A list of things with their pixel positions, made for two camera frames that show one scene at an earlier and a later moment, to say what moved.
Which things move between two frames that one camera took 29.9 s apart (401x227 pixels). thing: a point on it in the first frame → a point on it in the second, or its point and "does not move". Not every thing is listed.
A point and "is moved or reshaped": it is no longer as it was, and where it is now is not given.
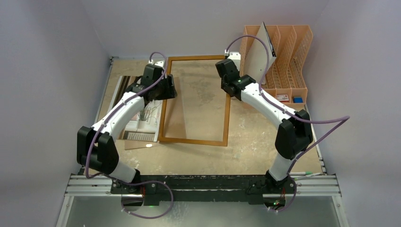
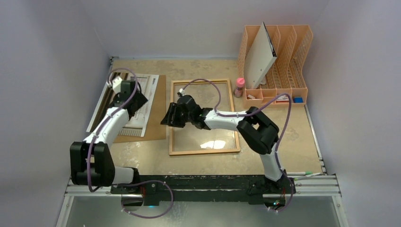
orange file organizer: [285, 80] does not move
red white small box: [283, 98] does not move
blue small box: [298, 100] does not move
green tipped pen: [301, 173] does not move
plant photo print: [144, 126] is moved or reshaped
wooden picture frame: [162, 133] → [172, 153]
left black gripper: [170, 92] → [141, 100]
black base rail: [203, 189] does not move
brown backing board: [175, 126] → [155, 128]
